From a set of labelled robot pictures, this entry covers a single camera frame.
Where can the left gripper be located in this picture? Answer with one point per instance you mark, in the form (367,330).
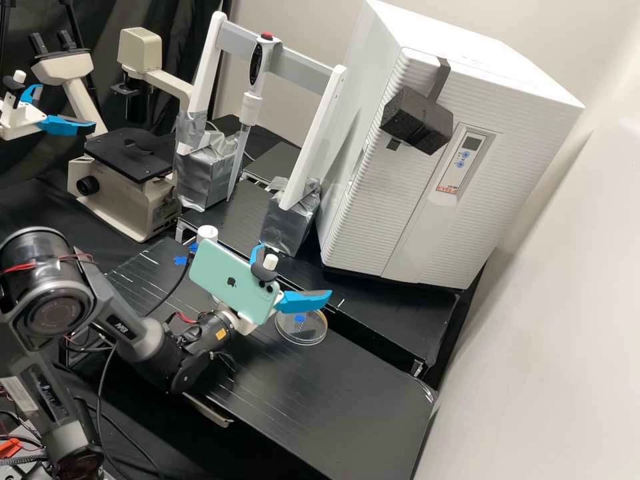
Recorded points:
(17,122)

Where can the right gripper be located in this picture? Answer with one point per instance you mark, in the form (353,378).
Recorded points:
(242,324)

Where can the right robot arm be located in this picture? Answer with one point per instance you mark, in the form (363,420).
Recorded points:
(60,300)

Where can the petri dish lid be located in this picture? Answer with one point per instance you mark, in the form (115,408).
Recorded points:
(319,322)

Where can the left phone holder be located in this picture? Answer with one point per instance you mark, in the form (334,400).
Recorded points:
(19,77)

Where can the petri dish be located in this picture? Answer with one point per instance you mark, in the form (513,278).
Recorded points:
(295,336)

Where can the black platform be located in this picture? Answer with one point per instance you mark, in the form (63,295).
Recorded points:
(250,212)
(272,161)
(395,325)
(310,405)

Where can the small bottle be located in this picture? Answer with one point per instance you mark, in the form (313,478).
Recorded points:
(207,235)

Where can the cream microscope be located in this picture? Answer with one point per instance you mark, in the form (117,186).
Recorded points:
(125,200)

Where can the white pipette stand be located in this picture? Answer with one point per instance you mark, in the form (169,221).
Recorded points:
(310,145)

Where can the pipette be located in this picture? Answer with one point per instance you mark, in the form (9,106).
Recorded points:
(248,107)

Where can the white incubator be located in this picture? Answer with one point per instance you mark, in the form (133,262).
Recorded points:
(430,30)

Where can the right wrist camera phone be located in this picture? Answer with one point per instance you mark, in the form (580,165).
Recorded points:
(225,277)

